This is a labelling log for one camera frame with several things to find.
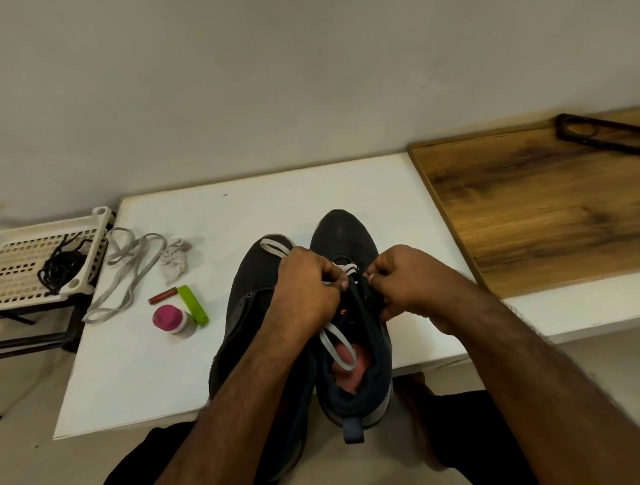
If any person's left hand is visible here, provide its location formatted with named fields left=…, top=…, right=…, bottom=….
left=264, top=246, right=351, bottom=349

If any person's right hand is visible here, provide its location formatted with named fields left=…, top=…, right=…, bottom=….
left=364, top=244, right=488, bottom=337

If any grey shoelace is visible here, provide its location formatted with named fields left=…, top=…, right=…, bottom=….
left=258, top=237, right=363, bottom=374

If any dark sneaker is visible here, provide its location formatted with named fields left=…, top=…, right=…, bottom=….
left=207, top=234, right=319, bottom=485
left=309, top=208, right=394, bottom=445

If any grey shoelaces bundle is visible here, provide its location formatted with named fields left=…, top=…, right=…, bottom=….
left=82, top=227, right=193, bottom=324

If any black shoelace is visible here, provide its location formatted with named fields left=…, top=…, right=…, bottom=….
left=48, top=232, right=96, bottom=281
left=37, top=242, right=86, bottom=295

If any person's right forearm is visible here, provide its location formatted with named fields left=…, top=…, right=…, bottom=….
left=455, top=294, right=640, bottom=485

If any person's left forearm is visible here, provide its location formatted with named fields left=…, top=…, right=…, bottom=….
left=155, top=330, right=316, bottom=485

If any green marker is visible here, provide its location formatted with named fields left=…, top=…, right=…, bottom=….
left=178, top=284, right=211, bottom=328

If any pink capped white bottle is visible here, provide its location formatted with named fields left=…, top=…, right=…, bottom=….
left=152, top=302, right=195, bottom=338

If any wooden board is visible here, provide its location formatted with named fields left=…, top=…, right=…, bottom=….
left=408, top=108, right=640, bottom=300

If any white perforated plastic tray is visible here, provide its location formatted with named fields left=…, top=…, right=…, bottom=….
left=0, top=206, right=116, bottom=313

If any black metal rack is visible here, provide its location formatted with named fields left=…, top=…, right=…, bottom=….
left=0, top=300, right=93, bottom=361

